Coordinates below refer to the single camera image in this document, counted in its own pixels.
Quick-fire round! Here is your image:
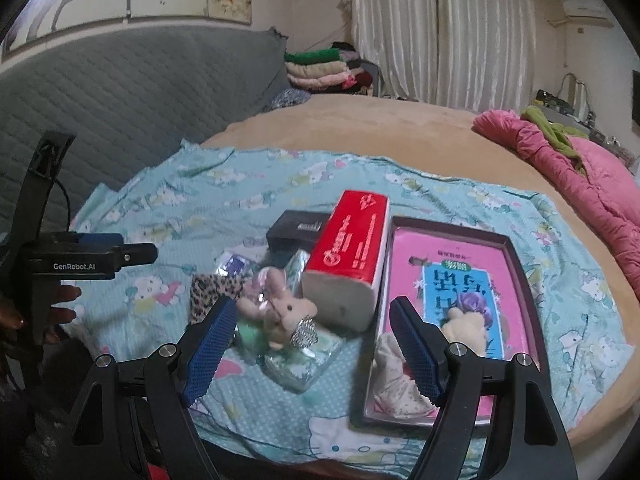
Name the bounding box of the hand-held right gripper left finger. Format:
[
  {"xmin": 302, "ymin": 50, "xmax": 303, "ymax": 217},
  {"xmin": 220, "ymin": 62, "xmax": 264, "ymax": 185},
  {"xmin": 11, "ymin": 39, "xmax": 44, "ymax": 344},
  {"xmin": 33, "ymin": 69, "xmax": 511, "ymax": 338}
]
[{"xmin": 65, "ymin": 295, "xmax": 240, "ymax": 480}]

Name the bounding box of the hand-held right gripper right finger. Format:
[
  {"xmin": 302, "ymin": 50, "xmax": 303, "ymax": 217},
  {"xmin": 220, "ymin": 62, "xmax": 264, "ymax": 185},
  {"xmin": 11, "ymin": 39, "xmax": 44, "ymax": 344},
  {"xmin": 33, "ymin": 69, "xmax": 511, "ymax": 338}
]
[{"xmin": 389, "ymin": 296, "xmax": 578, "ymax": 480}]

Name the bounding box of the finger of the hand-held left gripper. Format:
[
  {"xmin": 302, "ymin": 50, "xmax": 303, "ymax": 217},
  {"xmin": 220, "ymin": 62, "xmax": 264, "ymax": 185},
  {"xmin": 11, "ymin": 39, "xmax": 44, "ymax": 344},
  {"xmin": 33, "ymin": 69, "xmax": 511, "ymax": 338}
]
[
  {"xmin": 112, "ymin": 242, "xmax": 159, "ymax": 272},
  {"xmin": 75, "ymin": 232, "xmax": 125, "ymax": 248}
]

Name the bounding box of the cream plush toy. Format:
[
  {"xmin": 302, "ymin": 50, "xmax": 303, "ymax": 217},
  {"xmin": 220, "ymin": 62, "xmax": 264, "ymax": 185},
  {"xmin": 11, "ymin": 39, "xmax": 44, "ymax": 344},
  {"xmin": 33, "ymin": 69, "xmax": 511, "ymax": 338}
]
[{"xmin": 441, "ymin": 306, "xmax": 490, "ymax": 358}]

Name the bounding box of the leopard print cloth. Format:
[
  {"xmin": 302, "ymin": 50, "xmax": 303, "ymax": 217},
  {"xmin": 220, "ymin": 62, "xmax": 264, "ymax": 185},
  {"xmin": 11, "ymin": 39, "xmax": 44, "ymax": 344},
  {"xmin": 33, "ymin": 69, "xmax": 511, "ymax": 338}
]
[{"xmin": 189, "ymin": 274, "xmax": 246, "ymax": 326}]

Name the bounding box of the beige bunny plush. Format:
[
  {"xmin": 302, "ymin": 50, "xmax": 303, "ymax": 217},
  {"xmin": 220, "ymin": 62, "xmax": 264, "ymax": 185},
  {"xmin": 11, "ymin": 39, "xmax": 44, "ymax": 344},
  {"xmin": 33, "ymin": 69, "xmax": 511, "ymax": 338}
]
[{"xmin": 236, "ymin": 267, "xmax": 319, "ymax": 351}]

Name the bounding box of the purple white plastic packet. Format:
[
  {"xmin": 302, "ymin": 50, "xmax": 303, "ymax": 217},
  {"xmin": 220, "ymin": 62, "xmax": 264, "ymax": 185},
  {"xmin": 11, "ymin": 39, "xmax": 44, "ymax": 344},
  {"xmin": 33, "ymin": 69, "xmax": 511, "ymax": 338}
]
[{"xmin": 216, "ymin": 254, "xmax": 252, "ymax": 281}]

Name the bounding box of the green printed tissue packet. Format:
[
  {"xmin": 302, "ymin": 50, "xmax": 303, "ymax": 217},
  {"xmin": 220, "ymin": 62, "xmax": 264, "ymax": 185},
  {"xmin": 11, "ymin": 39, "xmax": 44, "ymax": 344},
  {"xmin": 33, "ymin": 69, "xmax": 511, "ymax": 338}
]
[{"xmin": 262, "ymin": 332, "xmax": 346, "ymax": 392}]

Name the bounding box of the dark cardboard box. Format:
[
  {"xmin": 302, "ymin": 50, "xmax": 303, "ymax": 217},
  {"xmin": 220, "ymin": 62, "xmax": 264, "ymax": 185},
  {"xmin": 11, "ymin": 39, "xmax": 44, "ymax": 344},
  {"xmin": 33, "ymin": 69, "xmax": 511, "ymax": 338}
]
[{"xmin": 350, "ymin": 215, "xmax": 553, "ymax": 431}]

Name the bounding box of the green soft ball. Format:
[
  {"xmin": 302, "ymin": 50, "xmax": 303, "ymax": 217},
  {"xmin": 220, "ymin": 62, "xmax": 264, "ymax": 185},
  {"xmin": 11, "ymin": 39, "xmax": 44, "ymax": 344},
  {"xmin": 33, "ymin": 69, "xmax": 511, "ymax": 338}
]
[{"xmin": 235, "ymin": 320, "xmax": 273, "ymax": 361}]

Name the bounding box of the person's left hand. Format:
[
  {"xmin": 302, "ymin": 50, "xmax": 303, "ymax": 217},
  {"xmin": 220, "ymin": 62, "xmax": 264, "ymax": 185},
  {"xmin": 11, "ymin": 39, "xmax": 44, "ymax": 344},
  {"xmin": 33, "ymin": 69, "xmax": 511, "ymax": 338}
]
[{"xmin": 0, "ymin": 285, "xmax": 82, "ymax": 346}]

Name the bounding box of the blue cat print blanket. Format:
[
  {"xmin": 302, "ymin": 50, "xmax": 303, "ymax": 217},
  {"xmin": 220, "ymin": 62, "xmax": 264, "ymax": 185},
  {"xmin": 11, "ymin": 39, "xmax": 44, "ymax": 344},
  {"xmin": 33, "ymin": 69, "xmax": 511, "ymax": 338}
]
[{"xmin": 62, "ymin": 140, "xmax": 633, "ymax": 456}]

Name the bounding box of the pink book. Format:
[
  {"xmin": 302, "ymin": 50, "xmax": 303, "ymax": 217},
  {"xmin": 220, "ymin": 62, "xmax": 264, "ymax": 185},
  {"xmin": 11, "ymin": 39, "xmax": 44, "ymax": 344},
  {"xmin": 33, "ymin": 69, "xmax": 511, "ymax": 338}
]
[{"xmin": 365, "ymin": 227, "xmax": 536, "ymax": 423}]

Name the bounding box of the red tissue pack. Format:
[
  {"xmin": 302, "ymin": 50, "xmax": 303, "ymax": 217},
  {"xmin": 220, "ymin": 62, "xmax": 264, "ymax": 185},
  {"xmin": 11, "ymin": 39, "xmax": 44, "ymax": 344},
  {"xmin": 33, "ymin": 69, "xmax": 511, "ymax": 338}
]
[{"xmin": 302, "ymin": 190, "xmax": 392, "ymax": 332}]

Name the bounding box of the grey quilted headboard cover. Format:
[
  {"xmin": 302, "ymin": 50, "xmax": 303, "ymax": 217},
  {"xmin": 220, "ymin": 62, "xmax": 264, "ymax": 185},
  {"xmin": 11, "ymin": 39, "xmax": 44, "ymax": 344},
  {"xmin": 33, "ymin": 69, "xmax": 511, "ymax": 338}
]
[{"xmin": 0, "ymin": 27, "xmax": 290, "ymax": 281}]

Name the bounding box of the small black box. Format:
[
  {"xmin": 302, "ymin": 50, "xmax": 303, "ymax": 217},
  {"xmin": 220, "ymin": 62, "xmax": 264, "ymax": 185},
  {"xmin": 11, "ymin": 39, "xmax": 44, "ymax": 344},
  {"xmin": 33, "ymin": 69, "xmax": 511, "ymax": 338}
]
[{"xmin": 266, "ymin": 210, "xmax": 331, "ymax": 256}]

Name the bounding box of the dark floral pillow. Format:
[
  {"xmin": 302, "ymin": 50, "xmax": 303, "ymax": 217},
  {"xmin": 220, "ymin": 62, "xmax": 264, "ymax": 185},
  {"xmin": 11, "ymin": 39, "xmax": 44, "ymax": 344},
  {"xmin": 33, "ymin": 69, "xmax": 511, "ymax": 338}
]
[{"xmin": 262, "ymin": 87, "xmax": 311, "ymax": 111}]

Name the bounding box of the beige bed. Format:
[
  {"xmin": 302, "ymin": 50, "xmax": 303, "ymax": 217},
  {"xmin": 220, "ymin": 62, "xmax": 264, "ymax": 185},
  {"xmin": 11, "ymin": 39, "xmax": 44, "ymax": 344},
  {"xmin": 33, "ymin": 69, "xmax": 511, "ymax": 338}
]
[{"xmin": 200, "ymin": 92, "xmax": 640, "ymax": 441}]

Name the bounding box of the pink quilt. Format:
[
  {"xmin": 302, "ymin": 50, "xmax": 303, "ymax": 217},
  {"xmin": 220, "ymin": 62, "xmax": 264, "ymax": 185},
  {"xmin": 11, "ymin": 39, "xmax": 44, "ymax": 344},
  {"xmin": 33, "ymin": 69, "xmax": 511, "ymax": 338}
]
[{"xmin": 472, "ymin": 109, "xmax": 640, "ymax": 306}]

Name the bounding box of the stack of folded clothes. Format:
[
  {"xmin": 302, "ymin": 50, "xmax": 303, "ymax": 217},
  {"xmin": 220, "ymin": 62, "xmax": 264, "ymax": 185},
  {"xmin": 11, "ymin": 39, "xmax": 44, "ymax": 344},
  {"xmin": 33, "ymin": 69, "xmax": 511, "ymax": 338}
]
[{"xmin": 284, "ymin": 41, "xmax": 376, "ymax": 96}]

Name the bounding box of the green cloth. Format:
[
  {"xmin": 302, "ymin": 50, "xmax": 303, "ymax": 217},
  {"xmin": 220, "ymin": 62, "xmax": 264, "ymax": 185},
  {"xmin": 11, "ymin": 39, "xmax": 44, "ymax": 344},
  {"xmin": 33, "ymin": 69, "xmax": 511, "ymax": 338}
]
[{"xmin": 520, "ymin": 105, "xmax": 591, "ymax": 176}]

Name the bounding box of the dark flat device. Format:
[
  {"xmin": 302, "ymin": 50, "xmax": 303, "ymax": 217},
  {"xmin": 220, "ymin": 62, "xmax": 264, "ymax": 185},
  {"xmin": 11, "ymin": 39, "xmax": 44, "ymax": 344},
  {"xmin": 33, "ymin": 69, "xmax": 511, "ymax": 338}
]
[{"xmin": 536, "ymin": 89, "xmax": 576, "ymax": 111}]

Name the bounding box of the white striped curtain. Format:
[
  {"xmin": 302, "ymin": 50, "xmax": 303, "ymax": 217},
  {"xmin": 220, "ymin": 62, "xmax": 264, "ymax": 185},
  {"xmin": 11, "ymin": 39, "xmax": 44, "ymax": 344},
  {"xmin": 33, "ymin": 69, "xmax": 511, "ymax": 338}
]
[
  {"xmin": 350, "ymin": 0, "xmax": 441, "ymax": 103},
  {"xmin": 435, "ymin": 0, "xmax": 538, "ymax": 111}
]

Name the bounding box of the white air conditioner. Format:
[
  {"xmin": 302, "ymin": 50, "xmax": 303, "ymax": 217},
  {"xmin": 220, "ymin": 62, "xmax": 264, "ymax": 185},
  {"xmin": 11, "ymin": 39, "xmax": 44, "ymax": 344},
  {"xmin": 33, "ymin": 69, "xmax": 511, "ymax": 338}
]
[{"xmin": 560, "ymin": 0, "xmax": 608, "ymax": 21}]

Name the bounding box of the black cable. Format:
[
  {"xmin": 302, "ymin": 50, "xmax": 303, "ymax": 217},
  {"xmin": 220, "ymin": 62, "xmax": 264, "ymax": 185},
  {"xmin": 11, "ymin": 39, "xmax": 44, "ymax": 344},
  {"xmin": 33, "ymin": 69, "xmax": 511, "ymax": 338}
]
[{"xmin": 52, "ymin": 177, "xmax": 72, "ymax": 233}]

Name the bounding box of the grey arched frame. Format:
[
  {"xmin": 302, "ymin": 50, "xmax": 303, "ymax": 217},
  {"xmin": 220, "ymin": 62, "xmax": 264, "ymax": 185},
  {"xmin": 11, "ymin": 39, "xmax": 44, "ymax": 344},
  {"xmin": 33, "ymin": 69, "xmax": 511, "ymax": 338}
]
[{"xmin": 559, "ymin": 72, "xmax": 591, "ymax": 116}]

